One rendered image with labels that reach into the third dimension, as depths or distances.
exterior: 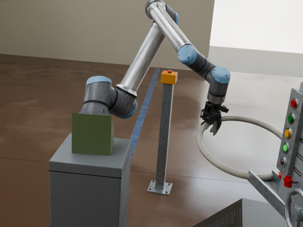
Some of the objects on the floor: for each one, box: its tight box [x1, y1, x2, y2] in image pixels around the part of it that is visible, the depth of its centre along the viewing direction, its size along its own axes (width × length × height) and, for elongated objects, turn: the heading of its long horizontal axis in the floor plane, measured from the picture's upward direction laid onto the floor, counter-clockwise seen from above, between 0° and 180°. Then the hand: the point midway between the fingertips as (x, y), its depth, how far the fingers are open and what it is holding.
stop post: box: [147, 71, 178, 195], centre depth 338 cm, size 20×20×109 cm
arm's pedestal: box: [48, 133, 132, 227], centre depth 243 cm, size 50×50×85 cm
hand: (211, 130), depth 212 cm, fingers closed on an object, 5 cm apart
